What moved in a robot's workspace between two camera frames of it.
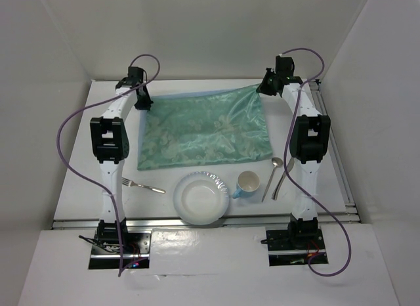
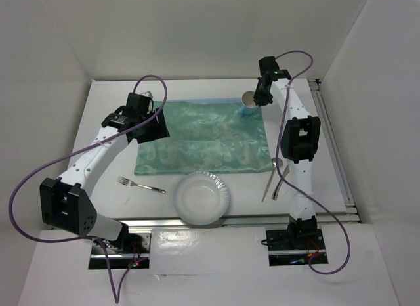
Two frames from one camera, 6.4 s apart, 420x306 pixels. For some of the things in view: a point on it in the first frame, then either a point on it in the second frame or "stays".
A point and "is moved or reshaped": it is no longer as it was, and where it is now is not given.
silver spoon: x=277 y=162 stays
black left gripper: x=146 y=103 to x=160 y=131
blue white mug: x=248 y=182 to x=248 y=104
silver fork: x=131 y=183 stays
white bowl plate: x=201 y=197 stays
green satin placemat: x=205 y=127 is moved or reshaped
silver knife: x=289 y=165 stays
